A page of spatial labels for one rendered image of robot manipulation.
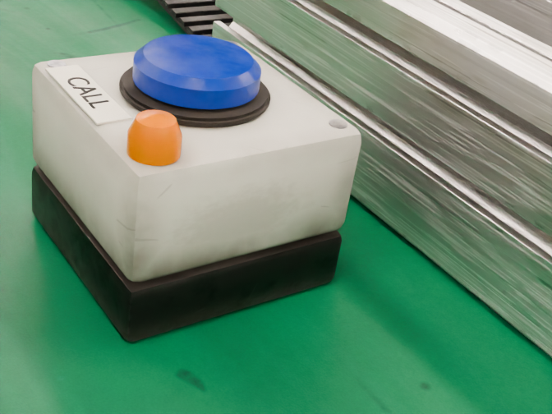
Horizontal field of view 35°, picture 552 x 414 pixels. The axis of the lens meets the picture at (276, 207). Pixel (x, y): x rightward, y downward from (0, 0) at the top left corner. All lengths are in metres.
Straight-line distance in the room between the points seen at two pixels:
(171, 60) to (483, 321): 0.14
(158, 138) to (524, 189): 0.12
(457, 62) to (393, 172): 0.05
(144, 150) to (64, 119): 0.05
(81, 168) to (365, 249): 0.11
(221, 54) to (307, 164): 0.04
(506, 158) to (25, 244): 0.16
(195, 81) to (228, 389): 0.09
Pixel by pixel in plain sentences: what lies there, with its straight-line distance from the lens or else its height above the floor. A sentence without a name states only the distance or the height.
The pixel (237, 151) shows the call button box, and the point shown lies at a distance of 0.26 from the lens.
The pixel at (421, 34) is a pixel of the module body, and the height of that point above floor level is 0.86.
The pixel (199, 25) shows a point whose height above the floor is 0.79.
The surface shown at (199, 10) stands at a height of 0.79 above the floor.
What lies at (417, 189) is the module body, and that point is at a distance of 0.33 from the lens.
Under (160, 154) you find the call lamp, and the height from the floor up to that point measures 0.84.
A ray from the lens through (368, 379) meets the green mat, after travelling 0.28.
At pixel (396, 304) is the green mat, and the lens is 0.31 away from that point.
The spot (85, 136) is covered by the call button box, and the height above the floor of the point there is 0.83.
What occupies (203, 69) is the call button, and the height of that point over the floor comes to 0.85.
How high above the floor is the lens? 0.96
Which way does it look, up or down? 31 degrees down
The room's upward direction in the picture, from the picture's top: 9 degrees clockwise
